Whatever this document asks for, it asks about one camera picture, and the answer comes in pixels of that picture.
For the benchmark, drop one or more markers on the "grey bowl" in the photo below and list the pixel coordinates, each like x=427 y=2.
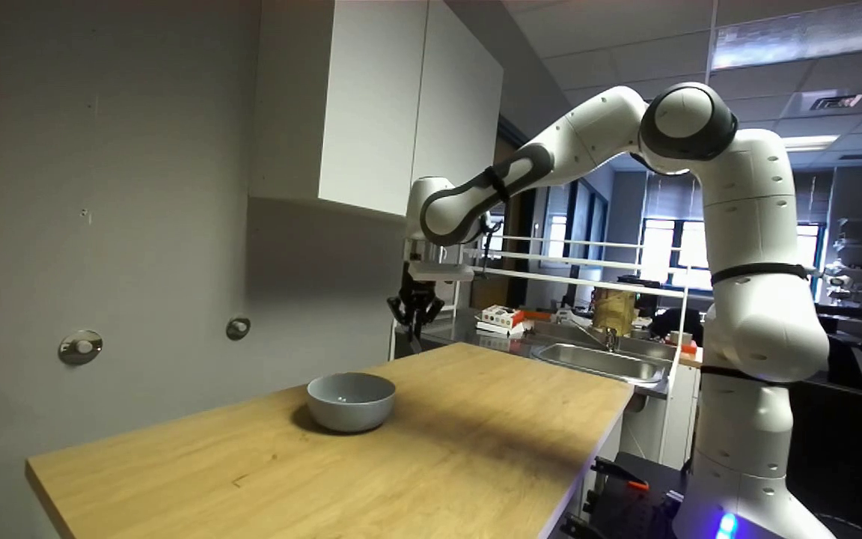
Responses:
x=350 y=402

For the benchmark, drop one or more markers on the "left round wall fixture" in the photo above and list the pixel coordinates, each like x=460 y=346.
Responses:
x=79 y=348

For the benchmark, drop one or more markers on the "steel sink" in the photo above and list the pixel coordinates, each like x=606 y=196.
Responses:
x=606 y=363

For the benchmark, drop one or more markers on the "yellow container on counter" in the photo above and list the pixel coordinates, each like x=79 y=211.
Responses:
x=614 y=309

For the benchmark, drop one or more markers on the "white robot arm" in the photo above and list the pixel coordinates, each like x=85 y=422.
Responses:
x=762 y=330

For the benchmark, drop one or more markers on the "right round wall fixture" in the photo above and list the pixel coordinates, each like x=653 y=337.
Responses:
x=238 y=328

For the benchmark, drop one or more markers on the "white wall cabinet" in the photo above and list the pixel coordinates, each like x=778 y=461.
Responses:
x=359 y=98

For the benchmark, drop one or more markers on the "white wire rack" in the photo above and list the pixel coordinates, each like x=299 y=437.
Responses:
x=659 y=316

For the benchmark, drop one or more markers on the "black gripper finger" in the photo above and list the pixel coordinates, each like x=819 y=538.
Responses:
x=398 y=309
x=431 y=309

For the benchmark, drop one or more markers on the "round wall fixture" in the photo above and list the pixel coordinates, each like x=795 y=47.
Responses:
x=238 y=328
x=79 y=348

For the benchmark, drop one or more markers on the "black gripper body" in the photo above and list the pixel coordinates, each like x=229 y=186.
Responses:
x=418 y=294

